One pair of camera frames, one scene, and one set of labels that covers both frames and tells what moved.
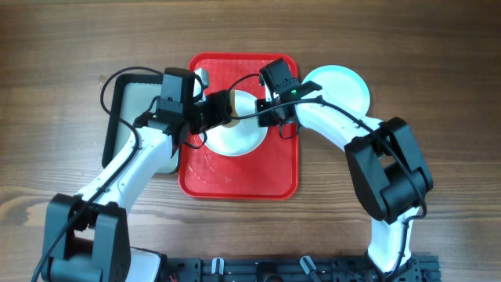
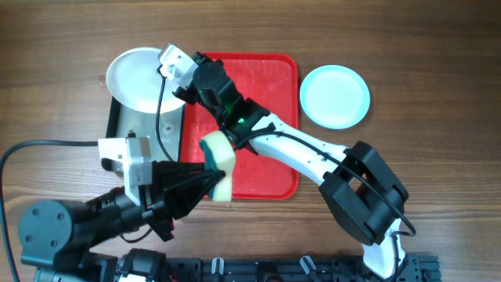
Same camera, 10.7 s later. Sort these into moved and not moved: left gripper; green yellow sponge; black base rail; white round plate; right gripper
Moved: green yellow sponge; white round plate; left gripper; right gripper
Not moved: black base rail
